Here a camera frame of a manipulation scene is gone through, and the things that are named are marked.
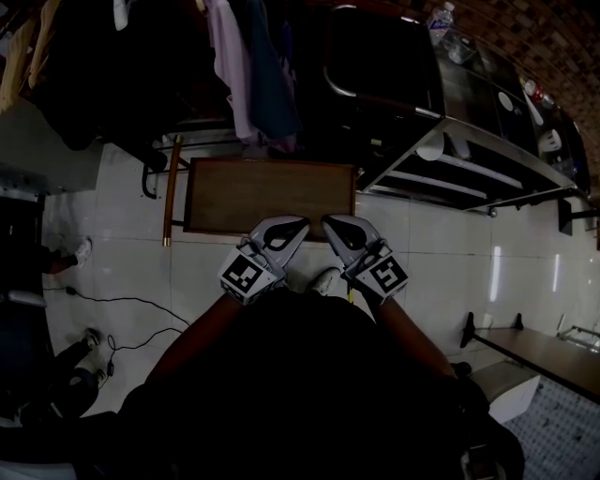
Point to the person's black clothes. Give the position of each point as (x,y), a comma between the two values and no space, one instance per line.
(304,389)

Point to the white box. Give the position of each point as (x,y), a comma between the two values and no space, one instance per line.
(508,394)

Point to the lilac hanging garment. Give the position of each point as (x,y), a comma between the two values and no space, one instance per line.
(229,70)

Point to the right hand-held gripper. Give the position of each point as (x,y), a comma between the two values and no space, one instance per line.
(384,279)

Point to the black garment rack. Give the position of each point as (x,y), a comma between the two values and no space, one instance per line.
(187,133)

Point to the black stand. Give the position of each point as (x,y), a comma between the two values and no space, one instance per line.
(567,215)

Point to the person's white sneaker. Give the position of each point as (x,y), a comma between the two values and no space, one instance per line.
(325,281)

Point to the person's right forearm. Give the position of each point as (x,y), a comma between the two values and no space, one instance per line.
(417,337)

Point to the white spoon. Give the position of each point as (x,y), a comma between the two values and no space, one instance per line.
(534,112)

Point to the black hanging garments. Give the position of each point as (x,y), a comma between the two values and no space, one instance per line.
(131,70)

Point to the clear drinking glass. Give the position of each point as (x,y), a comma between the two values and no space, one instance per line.
(562,166)

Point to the dark blue hanging garment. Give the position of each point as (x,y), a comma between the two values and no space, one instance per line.
(274,79)

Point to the grey chair armrest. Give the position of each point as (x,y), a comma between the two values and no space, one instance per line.
(25,298)

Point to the white striped cup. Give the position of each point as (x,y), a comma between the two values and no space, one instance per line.
(550,140)

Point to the plastic bottle with red label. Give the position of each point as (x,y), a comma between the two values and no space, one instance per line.
(536,91)

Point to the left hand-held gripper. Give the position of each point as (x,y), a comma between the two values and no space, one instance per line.
(244,276)

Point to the person's left forearm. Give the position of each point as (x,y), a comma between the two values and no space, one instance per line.
(197,337)

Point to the beige hanging garment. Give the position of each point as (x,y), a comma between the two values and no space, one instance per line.
(23,61)

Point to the clear water bottle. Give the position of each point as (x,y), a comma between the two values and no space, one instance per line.
(439,21)

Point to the white plate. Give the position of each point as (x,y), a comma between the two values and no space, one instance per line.
(505,101)

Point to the wooden platform trolley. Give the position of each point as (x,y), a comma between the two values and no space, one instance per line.
(267,197)

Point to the clear glass container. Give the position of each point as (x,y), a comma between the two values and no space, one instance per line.
(458,46)

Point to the metal kitchen rack shelf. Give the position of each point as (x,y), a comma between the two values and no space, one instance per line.
(469,94)

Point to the wooden bench with black legs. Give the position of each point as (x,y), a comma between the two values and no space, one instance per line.
(548,356)

